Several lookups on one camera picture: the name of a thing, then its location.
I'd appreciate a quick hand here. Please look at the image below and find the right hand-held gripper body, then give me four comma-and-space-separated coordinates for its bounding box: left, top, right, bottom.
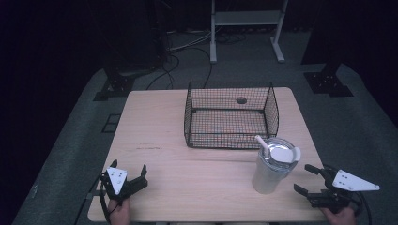
307, 165, 381, 215

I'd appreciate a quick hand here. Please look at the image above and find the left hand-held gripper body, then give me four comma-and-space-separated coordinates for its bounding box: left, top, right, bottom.
99, 166, 149, 202

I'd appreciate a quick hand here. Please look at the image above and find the white tumbler with straw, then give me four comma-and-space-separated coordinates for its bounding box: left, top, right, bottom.
251, 134, 302, 196

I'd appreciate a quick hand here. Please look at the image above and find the black wire basket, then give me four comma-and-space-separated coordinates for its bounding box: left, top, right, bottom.
183, 81, 281, 150

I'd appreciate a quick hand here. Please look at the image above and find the person's left hand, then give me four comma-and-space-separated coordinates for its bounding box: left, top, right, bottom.
107, 198, 131, 225

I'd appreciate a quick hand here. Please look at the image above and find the person's right hand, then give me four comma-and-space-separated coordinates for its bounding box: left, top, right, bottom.
321, 205, 358, 225

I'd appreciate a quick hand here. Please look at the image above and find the black stand base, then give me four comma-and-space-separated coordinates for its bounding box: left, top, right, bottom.
301, 61, 355, 98
92, 59, 139, 102

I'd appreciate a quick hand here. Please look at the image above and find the white metal stand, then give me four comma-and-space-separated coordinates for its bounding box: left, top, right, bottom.
209, 0, 289, 65

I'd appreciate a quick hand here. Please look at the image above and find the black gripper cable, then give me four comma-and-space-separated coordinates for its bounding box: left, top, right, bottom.
352, 191, 374, 225

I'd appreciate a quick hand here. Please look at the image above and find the black floor cable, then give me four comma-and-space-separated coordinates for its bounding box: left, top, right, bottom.
145, 46, 214, 92

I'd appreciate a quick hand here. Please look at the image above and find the white floor cable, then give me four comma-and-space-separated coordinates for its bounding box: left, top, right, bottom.
168, 29, 214, 53

